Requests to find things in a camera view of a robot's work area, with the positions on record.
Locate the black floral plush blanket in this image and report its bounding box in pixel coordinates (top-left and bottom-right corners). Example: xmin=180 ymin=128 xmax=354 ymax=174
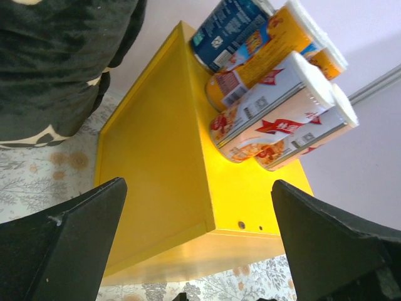
xmin=1 ymin=1 xmax=147 ymax=149

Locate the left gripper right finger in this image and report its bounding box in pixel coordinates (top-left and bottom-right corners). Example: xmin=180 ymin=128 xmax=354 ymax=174
xmin=271 ymin=180 xmax=400 ymax=300

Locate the floral patterned table mat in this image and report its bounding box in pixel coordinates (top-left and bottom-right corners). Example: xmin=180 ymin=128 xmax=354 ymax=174
xmin=1 ymin=94 xmax=297 ymax=300

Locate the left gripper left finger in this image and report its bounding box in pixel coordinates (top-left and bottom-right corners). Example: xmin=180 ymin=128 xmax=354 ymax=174
xmin=1 ymin=177 xmax=127 ymax=300

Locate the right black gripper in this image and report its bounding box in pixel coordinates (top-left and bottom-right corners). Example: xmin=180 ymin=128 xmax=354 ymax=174
xmin=170 ymin=291 xmax=276 ymax=301

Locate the blue soup can top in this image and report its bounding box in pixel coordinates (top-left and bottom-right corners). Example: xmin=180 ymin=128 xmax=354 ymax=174
xmin=189 ymin=0 xmax=275 ymax=73

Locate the can with white lid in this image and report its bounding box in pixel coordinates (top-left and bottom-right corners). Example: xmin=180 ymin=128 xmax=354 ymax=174
xmin=255 ymin=84 xmax=359 ymax=171
xmin=209 ymin=51 xmax=335 ymax=162

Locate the yellow wooden shelf cabinet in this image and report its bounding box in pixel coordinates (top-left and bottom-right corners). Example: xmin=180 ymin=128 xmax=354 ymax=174
xmin=95 ymin=22 xmax=311 ymax=285

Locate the tall porridge can plastic lid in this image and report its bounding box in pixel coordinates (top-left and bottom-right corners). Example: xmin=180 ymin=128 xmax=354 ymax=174
xmin=219 ymin=0 xmax=350 ymax=81

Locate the yellow orange can plastic lid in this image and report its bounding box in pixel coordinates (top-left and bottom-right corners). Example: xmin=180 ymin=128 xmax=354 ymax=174
xmin=206 ymin=46 xmax=321 ymax=112

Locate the aluminium corner post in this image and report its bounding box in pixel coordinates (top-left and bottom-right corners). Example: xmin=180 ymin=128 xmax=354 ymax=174
xmin=349 ymin=64 xmax=401 ymax=105

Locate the can with white lid front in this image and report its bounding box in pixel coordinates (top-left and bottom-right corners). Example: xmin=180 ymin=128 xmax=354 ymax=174
xmin=209 ymin=51 xmax=335 ymax=162

